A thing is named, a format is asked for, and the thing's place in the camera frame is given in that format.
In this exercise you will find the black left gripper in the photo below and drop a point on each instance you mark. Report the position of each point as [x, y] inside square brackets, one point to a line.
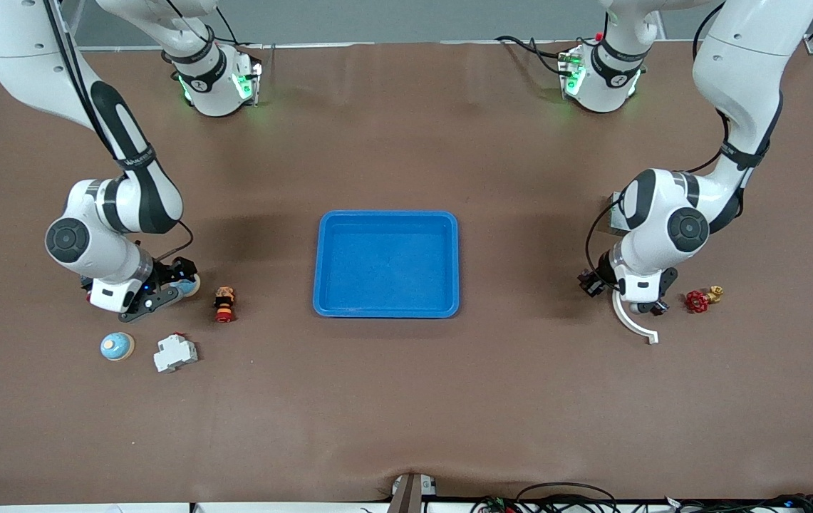
[596, 278]

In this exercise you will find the orange red push button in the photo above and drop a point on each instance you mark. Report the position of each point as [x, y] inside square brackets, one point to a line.
[224, 299]

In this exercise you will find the blue plastic tray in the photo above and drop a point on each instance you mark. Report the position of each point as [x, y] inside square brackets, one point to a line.
[385, 285]

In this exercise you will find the dark striped electrolytic capacitor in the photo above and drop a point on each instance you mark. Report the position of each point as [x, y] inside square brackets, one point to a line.
[661, 308]

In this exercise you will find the small white label box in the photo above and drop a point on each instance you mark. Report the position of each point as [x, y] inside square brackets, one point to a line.
[427, 486]

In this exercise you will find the white curved plastic bracket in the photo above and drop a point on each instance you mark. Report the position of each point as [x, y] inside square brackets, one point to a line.
[629, 329]

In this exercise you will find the brown table mat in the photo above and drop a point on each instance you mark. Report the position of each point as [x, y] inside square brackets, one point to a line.
[406, 399]

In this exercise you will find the blue bell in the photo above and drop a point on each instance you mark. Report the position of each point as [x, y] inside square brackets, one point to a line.
[117, 346]
[192, 288]

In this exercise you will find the white circuit breaker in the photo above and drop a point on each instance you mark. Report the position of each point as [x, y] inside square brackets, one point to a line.
[174, 354]

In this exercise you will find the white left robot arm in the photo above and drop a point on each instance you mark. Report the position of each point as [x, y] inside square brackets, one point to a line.
[741, 57]

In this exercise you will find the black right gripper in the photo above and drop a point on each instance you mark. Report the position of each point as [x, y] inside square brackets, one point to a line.
[166, 272]

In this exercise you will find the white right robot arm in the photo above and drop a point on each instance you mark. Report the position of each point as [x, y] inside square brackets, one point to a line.
[92, 249]

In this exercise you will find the silver metal box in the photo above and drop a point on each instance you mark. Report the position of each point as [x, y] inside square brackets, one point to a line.
[613, 221]

